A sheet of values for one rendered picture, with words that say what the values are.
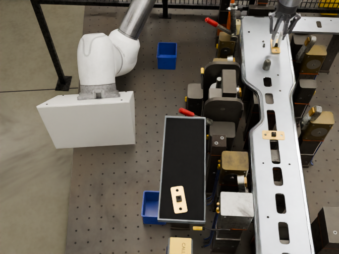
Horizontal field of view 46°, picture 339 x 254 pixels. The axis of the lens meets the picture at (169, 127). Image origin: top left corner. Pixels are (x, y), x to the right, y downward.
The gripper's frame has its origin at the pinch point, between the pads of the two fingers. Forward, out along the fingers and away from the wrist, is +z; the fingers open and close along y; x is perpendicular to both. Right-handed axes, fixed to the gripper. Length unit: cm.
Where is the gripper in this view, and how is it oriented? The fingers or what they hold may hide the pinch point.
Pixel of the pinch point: (277, 39)
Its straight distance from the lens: 181.3
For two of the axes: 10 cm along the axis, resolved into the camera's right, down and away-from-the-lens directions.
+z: 0.0, 5.5, 8.3
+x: -0.5, 8.3, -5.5
